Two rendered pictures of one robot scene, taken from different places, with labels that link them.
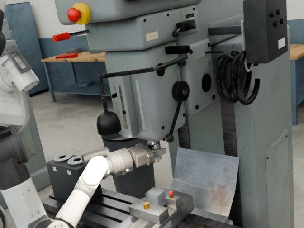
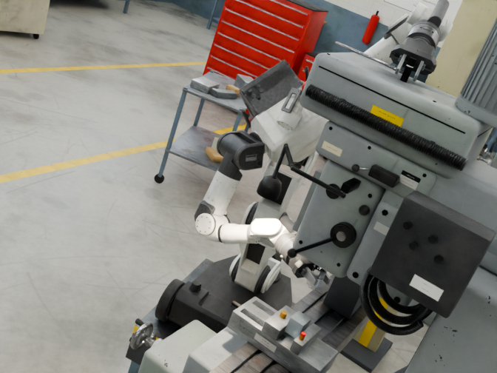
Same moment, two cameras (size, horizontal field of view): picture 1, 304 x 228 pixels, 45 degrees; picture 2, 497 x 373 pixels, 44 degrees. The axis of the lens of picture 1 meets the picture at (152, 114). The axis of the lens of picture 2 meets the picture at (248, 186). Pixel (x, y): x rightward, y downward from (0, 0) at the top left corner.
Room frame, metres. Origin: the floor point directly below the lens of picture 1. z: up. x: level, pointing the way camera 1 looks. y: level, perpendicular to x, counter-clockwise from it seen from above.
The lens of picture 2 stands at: (0.53, -1.54, 2.15)
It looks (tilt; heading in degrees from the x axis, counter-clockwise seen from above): 23 degrees down; 75
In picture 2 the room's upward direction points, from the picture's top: 20 degrees clockwise
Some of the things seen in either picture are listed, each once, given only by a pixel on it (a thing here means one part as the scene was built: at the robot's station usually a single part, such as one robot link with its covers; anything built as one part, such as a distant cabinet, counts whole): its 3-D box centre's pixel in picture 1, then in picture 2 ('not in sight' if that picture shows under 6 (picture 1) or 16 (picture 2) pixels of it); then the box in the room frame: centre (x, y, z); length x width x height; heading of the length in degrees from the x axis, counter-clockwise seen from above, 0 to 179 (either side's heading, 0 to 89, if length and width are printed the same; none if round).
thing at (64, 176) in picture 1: (73, 177); (354, 281); (1.62, 0.42, 1.01); 0.22 x 0.12 x 0.20; 52
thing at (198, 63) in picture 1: (176, 75); (404, 245); (1.41, -0.12, 1.47); 0.24 x 0.19 x 0.26; 50
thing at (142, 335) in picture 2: not in sight; (149, 340); (0.88, 0.33, 0.61); 0.16 x 0.12 x 0.12; 140
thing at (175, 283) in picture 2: not in sight; (170, 300); (1.00, 0.76, 0.50); 0.20 x 0.05 x 0.20; 61
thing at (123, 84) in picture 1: (126, 106); (311, 202); (1.18, 0.08, 1.44); 0.04 x 0.04 x 0.21; 50
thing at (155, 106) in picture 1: (146, 89); (346, 213); (1.27, 0.01, 1.47); 0.21 x 0.19 x 0.32; 50
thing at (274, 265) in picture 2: not in sight; (254, 269); (1.36, 0.88, 0.68); 0.21 x 0.20 x 0.13; 61
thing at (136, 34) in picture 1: (144, 27); (386, 156); (1.30, -0.02, 1.68); 0.34 x 0.24 x 0.10; 140
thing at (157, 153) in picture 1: (158, 153); (309, 277); (1.24, 0.00, 1.23); 0.06 x 0.02 x 0.03; 115
